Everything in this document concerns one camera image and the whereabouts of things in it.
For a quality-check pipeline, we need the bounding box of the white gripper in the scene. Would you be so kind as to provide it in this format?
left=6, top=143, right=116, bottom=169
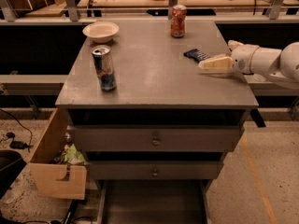
left=198, top=40, right=259, bottom=74

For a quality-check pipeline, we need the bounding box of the dark blue rxbar wrapper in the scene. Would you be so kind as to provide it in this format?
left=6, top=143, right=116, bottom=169
left=183, top=49, right=209, bottom=63

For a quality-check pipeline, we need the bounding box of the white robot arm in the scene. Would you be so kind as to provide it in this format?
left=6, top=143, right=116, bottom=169
left=198, top=40, right=299, bottom=89

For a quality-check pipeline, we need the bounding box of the grey drawer cabinet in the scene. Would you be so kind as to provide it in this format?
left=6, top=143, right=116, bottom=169
left=54, top=20, right=259, bottom=224

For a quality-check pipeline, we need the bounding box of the grey top drawer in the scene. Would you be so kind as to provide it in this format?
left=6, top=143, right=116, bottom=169
left=68, top=126, right=244, bottom=152

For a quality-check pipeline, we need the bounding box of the grey middle drawer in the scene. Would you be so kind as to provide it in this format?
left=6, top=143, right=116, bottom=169
left=89, top=161, right=223, bottom=180

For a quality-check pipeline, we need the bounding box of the grey open bottom drawer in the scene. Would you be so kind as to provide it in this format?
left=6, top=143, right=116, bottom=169
left=96, top=180, right=212, bottom=224

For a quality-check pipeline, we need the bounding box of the wooden side drawer box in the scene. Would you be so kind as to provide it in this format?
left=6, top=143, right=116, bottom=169
left=29, top=109, right=87, bottom=200

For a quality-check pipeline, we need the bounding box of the orange soda can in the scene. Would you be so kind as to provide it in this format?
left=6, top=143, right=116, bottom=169
left=170, top=5, right=187, bottom=38

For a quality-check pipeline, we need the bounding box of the blue silver energy drink can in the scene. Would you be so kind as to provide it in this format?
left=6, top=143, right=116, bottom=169
left=92, top=45, right=117, bottom=91

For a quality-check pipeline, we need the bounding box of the white bowl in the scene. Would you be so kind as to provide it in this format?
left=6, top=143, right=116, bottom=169
left=83, top=21, right=119, bottom=44

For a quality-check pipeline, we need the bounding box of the grey metal railing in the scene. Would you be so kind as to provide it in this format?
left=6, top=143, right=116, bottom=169
left=0, top=0, right=299, bottom=23

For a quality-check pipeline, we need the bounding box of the green snack packet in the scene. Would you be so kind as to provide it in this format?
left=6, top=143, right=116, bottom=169
left=64, top=144, right=85, bottom=165

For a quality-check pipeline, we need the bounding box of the black bin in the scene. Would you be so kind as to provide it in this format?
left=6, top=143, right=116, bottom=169
left=0, top=150, right=26, bottom=199

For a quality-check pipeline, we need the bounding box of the black power adapter with cable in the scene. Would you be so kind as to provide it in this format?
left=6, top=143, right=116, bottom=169
left=1, top=109, right=33, bottom=150

